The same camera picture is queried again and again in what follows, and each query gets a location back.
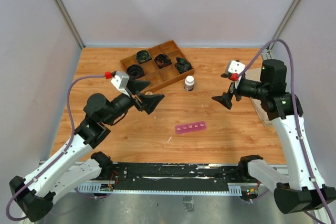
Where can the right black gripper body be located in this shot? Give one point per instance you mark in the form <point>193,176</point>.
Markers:
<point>239,88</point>

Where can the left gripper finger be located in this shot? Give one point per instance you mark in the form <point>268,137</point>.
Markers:
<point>150,102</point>
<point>135,86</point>

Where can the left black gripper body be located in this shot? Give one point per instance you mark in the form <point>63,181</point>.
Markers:
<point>136,102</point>

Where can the white cap pill bottle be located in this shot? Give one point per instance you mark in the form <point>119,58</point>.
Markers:
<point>189,83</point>

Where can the pink weekly pill organizer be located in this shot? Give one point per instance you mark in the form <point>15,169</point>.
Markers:
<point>190,127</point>

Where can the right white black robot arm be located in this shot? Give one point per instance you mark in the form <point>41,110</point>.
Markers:
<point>303,189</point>

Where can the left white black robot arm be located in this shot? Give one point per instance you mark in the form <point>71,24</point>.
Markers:
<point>39,191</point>

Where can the light wooden board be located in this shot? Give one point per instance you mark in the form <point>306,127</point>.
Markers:
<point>254,75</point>

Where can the green yellow coiled belt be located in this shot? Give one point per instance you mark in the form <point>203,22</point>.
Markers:
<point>143,56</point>

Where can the wooden compartment tray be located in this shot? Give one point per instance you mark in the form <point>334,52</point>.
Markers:
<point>160,78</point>

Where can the black red coiled belt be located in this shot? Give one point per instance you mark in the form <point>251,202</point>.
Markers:
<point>162,61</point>

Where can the green blue coiled belt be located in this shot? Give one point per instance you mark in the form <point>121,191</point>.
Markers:
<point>182,65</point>

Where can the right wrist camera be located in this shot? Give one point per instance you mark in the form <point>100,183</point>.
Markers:
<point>233,69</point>

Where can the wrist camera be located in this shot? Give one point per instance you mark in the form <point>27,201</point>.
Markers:
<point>120,80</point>
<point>233,69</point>

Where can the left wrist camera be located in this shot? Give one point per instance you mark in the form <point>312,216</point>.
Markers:
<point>120,80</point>

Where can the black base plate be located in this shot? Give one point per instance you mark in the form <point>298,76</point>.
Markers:
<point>120,172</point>

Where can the grey slotted cable duct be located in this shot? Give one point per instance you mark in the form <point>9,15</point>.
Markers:
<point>187,187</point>

